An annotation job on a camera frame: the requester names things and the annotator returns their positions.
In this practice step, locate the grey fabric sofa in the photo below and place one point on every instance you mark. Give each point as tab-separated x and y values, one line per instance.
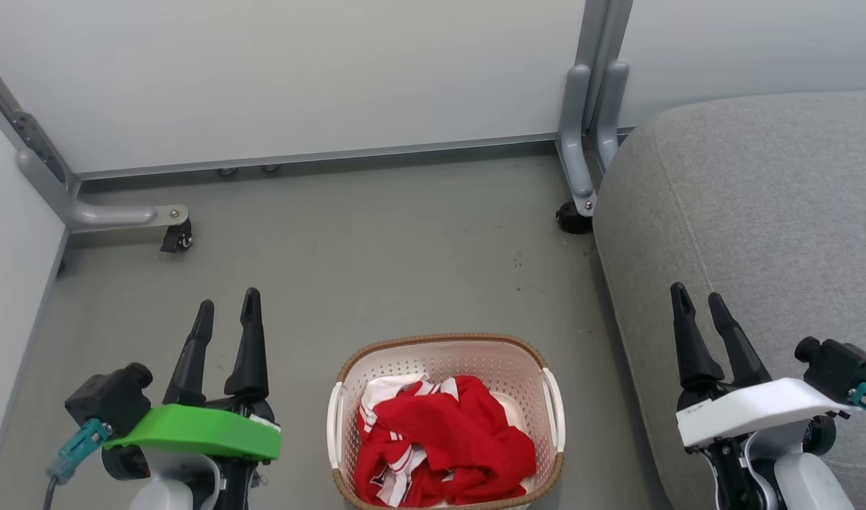
759	212

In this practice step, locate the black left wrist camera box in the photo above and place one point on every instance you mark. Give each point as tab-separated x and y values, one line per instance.
107	400

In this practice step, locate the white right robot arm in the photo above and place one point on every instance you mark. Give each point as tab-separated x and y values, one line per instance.
805	485

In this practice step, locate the grey corner post with bracket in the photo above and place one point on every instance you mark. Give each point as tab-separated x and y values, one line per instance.
29	138

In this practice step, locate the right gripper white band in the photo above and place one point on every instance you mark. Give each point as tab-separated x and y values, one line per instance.
752	411

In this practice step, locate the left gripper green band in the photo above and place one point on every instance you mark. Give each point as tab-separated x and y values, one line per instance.
192	432

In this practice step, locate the black caster wheel with bracket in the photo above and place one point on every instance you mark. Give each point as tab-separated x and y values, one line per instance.
178	237

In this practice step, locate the grey partition foot bar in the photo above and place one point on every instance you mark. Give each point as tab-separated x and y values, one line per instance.
114	214

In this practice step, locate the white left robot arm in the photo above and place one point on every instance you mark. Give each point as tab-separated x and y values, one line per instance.
167	489

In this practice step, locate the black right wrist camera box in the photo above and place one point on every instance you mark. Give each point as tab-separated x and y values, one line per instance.
840	368

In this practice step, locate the red and white garment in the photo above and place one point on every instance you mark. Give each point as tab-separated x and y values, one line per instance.
461	432

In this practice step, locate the grey partition bottom rail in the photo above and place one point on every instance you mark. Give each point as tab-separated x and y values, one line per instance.
319	157

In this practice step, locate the round black caster wheel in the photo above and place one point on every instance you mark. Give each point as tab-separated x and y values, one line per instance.
571	219

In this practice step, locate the white perforated laundry basket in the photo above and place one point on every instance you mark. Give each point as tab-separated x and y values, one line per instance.
475	358

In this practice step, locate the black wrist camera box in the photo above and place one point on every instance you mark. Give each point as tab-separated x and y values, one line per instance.
840	368
107	400

